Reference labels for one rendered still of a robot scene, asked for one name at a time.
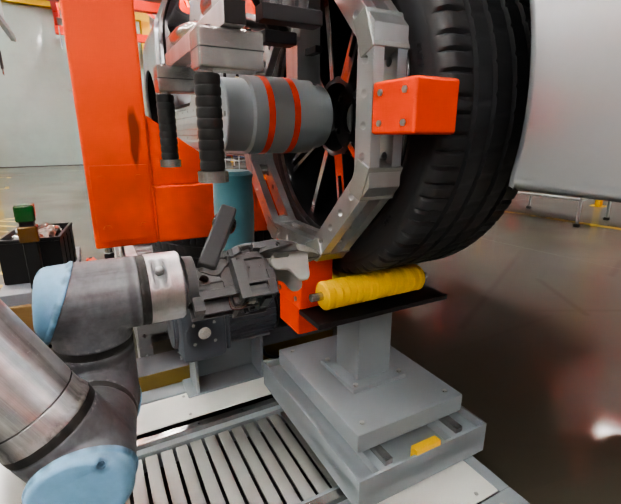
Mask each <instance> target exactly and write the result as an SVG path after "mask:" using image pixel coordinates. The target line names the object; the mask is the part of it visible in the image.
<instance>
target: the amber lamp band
mask: <svg viewBox="0 0 621 504"><path fill-rule="evenodd" d="M17 233H18V238H19V242H20V243H21V244H26V243H36V242H39V241H40V238H41V237H40V231H39V226H38V224H35V225H34V226H27V227H19V226H18V227H17Z"/></svg>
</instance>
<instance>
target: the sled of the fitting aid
mask: <svg viewBox="0 0 621 504"><path fill-rule="evenodd" d="M263 371H264V384H265V386H266V387H267V389H268V390H269V391H270V393H271V394H272V395H273V397H274V398H275V400H276V401H277V402H278V404H279V405H280V406H281V408H282V409H283V411H284V412H285V413H286V415H287V416H288V417H289V419H290V420H291V422H292V423H293V424H294V426H295V427H296V428H297V430H298V431H299V432H300V434H301V435H302V437H303V438H304V439H305V441H306V442H307V443H308V445H309V446H310V448H311V449H312V450H313V452H314V453H315V454H316V456H317V457H318V459H319V460H320V461H321V463H322V464H323V465H324V467H325V468H326V470H327V471H328V472H329V474H330V475H331V476H332V478H333V479H334V481H335V482H336V483H337V485H338V486H339V487H340V489H341V490H342V492H343V493H344V494H345V496H346V497H347V498H348V500H349V501H350V502H351V504H377V503H379V502H381V501H383V500H385V499H387V498H389V497H391V496H393V495H395V494H397V493H399V492H401V491H403V490H405V489H407V488H409V487H411V486H413V485H415V484H417V483H419V482H421V481H423V480H425V479H427V478H429V477H431V476H433V475H435V474H437V473H439V472H441V471H443V470H445V469H447V468H449V467H450V466H452V465H454V464H456V463H458V462H460V461H462V460H464V459H466V458H468V457H470V456H472V455H474V454H476V453H478V452H480V451H482V450H483V446H484V439H485V432H486V425H487V423H485V422H484V421H483V420H481V419H480V418H478V417H477V416H476V415H474V414H473V413H471V412H470V411H469V410H467V409H466V408H464V407H463V406H462V405H461V409H460V410H459V411H457V412H454V413H452V414H450V415H447V416H445V417H443V418H440V419H438V420H436V421H433V422H431V423H429V424H426V425H424V426H421V427H419V428H417V429H414V430H412V431H410V432H407V433H405V434H403V435H400V436H398V437H396V438H393V439H391V440H389V441H386V442H384V443H382V444H379V445H377V446H375V447H372V448H370V449H368V450H365V451H363V452H360V453H357V452H356V451H355V450H354V449H353V448H352V446H351V445H350V444H349V443H348V442H347V441H346V440H345V438H344V437H343V436H342V435H341V434H340V433H339V431H338V430H337V429H336V428H335V427H334V426H333V424H332V423H331V422H330V421H329V420H328V419H327V417H326V416H325V415H324V414H323V413H322V412H321V411H320V409H319V408H318V407H317V406H316V405H315V404H314V402H313V401H312V400H311V399H310V398H309V397H308V395H307V394H306V393H305V392H304V391H303V390H302V389H301V387H300V386H299V385H298V384H297V383H296V382H295V380H294V379H293V378H292V377H291V376H290V375H289V373H288V372H287V371H286V370H285V369H284V368H283V367H282V365H281V364H280V363H279V358H275V359H271V360H267V361H264V362H263Z"/></svg>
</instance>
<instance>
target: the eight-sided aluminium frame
mask: <svg viewBox="0 0 621 504"><path fill-rule="evenodd" d="M334 1H335V2H336V4H337V6H338V7H339V9H340V11H341V12H342V14H343V16H344V17H345V19H346V21H347V22H348V24H349V26H350V28H351V29H352V31H353V33H354V34H355V36H356V39H357V44H358V58H357V92H356V126H355V161H354V173H353V176H352V179H351V181H350V182H349V184H348V185H347V187H346V189H345V190H344V192H343V193H342V195H341V196H340V198H339V200H338V201H337V203H336V204H335V206H334V207H333V209H332V211H331V212H330V214H329V215H328V217H327V218H326V220H325V222H324V223H323V225H322V226H321V228H320V229H318V228H315V227H313V226H310V225H308V224H305V223H303V222H300V221H298V220H297V219H296V218H295V215H294V213H293V210H292V208H291V205H290V202H289V200H288V197H287V195H286V192H285V190H284V187H283V184H282V182H281V179H280V177H279V174H278V172H277V169H276V167H275V164H274V159H273V153H270V154H244V156H245V161H246V167H247V170H249V171H250V172H251V173H252V174H253V176H252V184H253V187H254V190H255V192H256V195H257V198H258V201H259V204H260V207H261V209H262V212H263V215H264V218H265V221H266V224H267V230H268V231H269V233H270V235H271V237H272V238H273V239H280V240H287V241H294V242H295V243H298V244H302V245H305V246H307V247H310V248H312V249H314V250H316V251H318V252H319V253H320V256H319V258H317V259H315V260H314V261H316V262H318V261H324V260H330V259H337V258H342V257H343V256H344V255H345V254H346V253H347V252H349V251H350V248H351V246H352V245H353V244H354V243H355V241H356V240H357V239H358V238H359V236H360V235H361V234H362V233H363V231H364V230H365V229H366V228H367V226H368V225H369V224H370V223H371V221H372V220H373V219H374V218H375V216H376V215H377V214H378V213H379V211H380V210H381V209H382V207H383V206H384V205H385V204H386V202H387V201H388V200H389V199H392V198H393V196H394V193H395V191H396V190H397V189H398V187H399V185H400V175H401V172H402V169H403V167H402V166H401V154H402V137H403V135H374V134H373V133H372V114H373V89H374V84H375V83H376V82H381V81H387V80H392V79H398V78H403V77H406V70H407V53H408V50H409V49H410V44H409V40H408V36H409V25H408V24H407V23H406V21H405V20H404V16H403V13H402V12H399V11H398V10H397V8H396V7H395V5H394V4H393V2H392V1H391V0H334ZM279 52H280V48H277V47H273V46H266V47H265V52H264V54H263V64H264V69H263V71H261V72H258V73H255V74H253V76H267V77H272V75H273V71H274V68H275V65H276V61H277V58H278V55H279ZM263 174H264V175H265V177H266V180H267V183H268V186H269V188H270V191H271V194H272V196H273V199H274V202H275V204H276V207H277V210H278V212H279V216H278V213H277V211H276V208H275V205H274V203H273V200H272V197H271V194H270V192H269V189H268V186H267V184H266V181H265V178H264V176H263Z"/></svg>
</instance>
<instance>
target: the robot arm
mask: <svg viewBox="0 0 621 504"><path fill-rule="evenodd" d="M236 211H237V210H236V208H234V207H231V206H228V205H225V204H222V205H221V207H220V209H219V211H218V213H217V214H216V215H215V216H214V217H213V219H212V228H211V231H210V233H209V236H208V238H207V240H206V243H205V245H204V248H203V250H202V252H201V255H200V257H199V260H198V263H197V268H196V267H195V264H194V261H193V259H192V257H191V256H184V257H180V256H179V254H178V253H177V252H176V251H168V252H159V253H150V254H142V255H136V256H126V257H117V258H109V259H100V260H91V261H83V262H74V263H73V261H69V262H68V263H66V264H59V265H53V266H46V267H43V268H41V269H40V270H39V271H38V272H37V273H36V275H35V277H34V281H33V290H32V314H33V327H34V331H35V333H34V332H33V331H32V330H31V329H30V328H29V327H28V326H27V325H26V324H25V323H24V322H23V321H22V320H21V319H20V318H19V317H18V316H17V315H16V314H15V313H14V312H13V311H12V310H11V309H10V308H9V307H8V306H7V305H6V304H5V303H4V302H3V301H2V300H1V299H0V464H1V465H3V466H4V467H5V468H6V469H8V470H9V471H10V472H12V473H13V474H14V475H16V476H17V477H18V478H20V479H21V480H22V481H24V482H25V483H26V486H25V488H24V490H23V493H22V504H125V503H126V501H127V500H128V498H129V497H130V495H131V493H132V491H133V488H134V485H135V478H136V472H137V469H138V465H139V460H138V456H137V417H138V415H139V412H140V409H141V402H142V391H141V387H140V385H139V379H138V371H137V362H136V354H135V346H134V338H133V328H132V327H137V326H142V325H148V324H152V323H158V322H163V321H168V320H174V319H179V318H184V317H185V315H186V314H187V309H189V310H190V315H191V319H192V322H197V321H202V320H207V319H212V318H217V317H222V316H227V315H232V318H238V317H243V316H248V315H253V314H258V313H263V312H266V311H267V310H266V308H268V307H269V305H270V304H271V302H272V300H273V299H274V297H275V296H276V294H277V293H279V290H278V286H277V283H276V281H281V282H283V283H284V284H285V285H286V286H287V287H288V288H289V289H290V290H291V291H299V290H300V289H301V288H302V281H306V280H308V279H309V277H310V272H309V262H311V261H313V260H315V259H317V258H319V256H320V253H319V252H318V251H316V250H314V249H312V248H310V247H307V246H305V245H302V244H298V243H295V242H294V241H287V240H280V239H272V240H265V241H260V242H251V243H245V244H241V245H237V246H234V247H233V248H231V249H228V250H227V251H224V249H225V246H226V243H227V240H228V238H229V235H231V234H232V233H233V232H234V230H235V228H236V219H235V215H236ZM254 310H258V311H254ZM249 311H250V312H249ZM242 312H244V313H243V314H242ZM50 343H52V348H53V351H52V350H51V349H50V348H49V347H48V346H47V345H49V344H50Z"/></svg>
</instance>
